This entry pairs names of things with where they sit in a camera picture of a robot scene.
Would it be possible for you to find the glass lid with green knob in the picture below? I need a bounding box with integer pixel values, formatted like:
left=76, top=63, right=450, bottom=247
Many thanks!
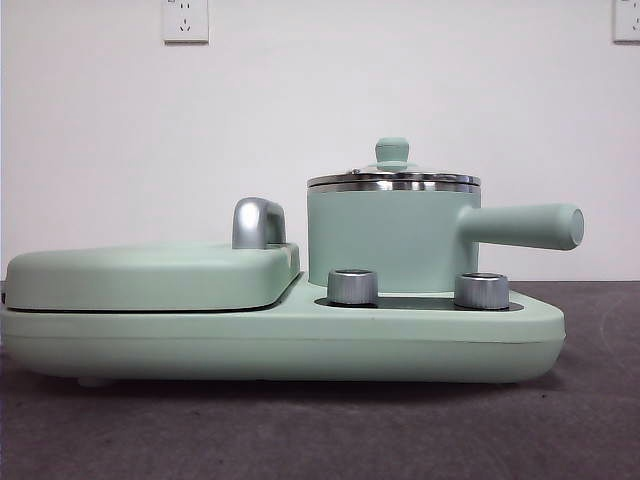
left=305, top=136, right=480, bottom=193

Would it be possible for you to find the silver control knob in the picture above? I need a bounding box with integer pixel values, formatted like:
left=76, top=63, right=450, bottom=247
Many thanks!
left=325, top=268, right=380, bottom=307
left=453, top=272, right=508, bottom=309

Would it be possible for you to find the mint green cooker base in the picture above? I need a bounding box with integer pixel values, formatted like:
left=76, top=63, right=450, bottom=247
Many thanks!
left=0, top=272, right=567, bottom=389

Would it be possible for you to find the mint green griddle cover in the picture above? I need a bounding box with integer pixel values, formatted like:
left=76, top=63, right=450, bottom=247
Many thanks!
left=3, top=241, right=301, bottom=314

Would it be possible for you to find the mint green handled pot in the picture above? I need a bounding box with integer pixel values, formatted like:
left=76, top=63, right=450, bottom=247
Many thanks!
left=305, top=185, right=586, bottom=297

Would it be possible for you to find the chrome griddle cover handle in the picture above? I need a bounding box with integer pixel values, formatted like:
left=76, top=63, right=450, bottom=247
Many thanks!
left=230, top=197, right=288, bottom=250

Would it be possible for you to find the white wall socket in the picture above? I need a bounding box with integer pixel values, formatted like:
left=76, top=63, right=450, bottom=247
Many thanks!
left=612, top=0, right=640, bottom=44
left=162, top=0, right=210, bottom=44

